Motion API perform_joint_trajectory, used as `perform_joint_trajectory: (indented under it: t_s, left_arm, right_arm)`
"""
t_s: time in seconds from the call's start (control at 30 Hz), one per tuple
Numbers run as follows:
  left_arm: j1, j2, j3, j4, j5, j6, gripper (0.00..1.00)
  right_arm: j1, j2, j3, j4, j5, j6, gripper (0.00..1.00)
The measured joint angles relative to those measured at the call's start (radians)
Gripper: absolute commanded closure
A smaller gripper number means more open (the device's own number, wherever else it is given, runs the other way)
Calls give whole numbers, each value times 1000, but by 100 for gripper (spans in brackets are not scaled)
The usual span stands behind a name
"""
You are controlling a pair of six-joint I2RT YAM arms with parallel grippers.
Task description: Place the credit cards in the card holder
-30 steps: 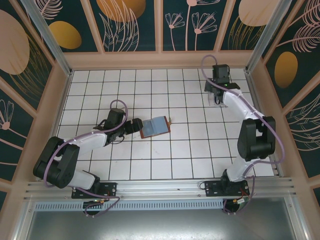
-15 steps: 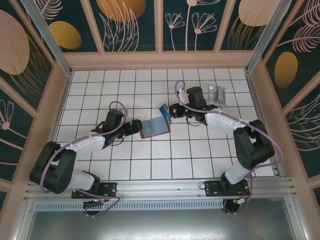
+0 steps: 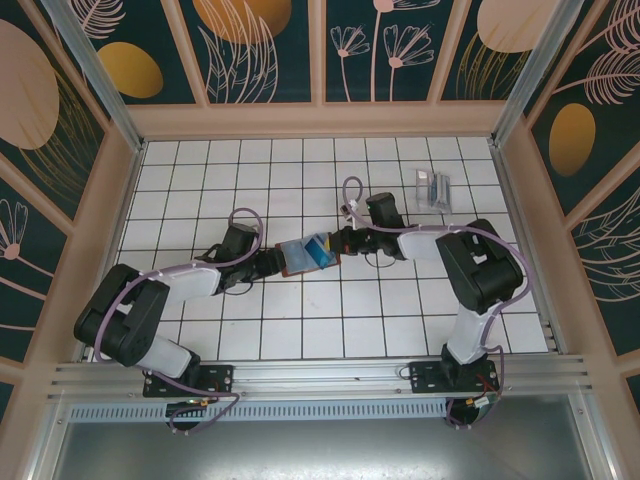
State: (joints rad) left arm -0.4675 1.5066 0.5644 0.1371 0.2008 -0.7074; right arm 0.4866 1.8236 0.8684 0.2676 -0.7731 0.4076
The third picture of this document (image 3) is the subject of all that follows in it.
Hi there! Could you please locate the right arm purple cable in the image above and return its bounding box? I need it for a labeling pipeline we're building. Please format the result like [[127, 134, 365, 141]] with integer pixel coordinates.
[[342, 175, 531, 430]]

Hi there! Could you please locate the aluminium frame post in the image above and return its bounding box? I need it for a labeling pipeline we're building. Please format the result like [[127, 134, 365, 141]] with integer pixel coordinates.
[[488, 0, 589, 148], [41, 0, 147, 154]]

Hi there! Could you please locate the grey metal sheet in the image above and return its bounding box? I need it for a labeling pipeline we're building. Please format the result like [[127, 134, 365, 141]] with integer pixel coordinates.
[[29, 418, 614, 480]]

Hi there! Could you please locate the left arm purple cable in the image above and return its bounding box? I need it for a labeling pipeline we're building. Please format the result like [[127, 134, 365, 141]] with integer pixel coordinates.
[[94, 207, 265, 434]]

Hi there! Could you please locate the brown leather card holder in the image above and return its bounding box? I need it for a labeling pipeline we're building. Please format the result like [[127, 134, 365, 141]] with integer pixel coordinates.
[[274, 232, 342, 279]]

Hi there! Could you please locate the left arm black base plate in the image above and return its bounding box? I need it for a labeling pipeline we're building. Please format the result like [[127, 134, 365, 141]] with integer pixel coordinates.
[[142, 364, 236, 399]]

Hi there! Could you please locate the grey slotted cable duct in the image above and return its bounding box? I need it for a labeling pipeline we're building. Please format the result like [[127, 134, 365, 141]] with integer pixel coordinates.
[[66, 399, 452, 424]]

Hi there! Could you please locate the dark blue credit card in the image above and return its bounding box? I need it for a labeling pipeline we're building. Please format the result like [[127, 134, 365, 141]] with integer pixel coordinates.
[[304, 234, 336, 270]]

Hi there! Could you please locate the aluminium mounting rail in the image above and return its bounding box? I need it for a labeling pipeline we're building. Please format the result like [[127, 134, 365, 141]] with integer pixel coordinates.
[[47, 354, 594, 404]]

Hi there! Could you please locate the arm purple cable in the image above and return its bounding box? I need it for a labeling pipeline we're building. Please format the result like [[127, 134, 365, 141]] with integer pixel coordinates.
[[94, 207, 265, 434], [342, 175, 531, 430]]

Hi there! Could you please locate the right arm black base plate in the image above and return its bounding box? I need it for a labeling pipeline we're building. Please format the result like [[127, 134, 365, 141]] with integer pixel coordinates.
[[408, 360, 502, 397]]

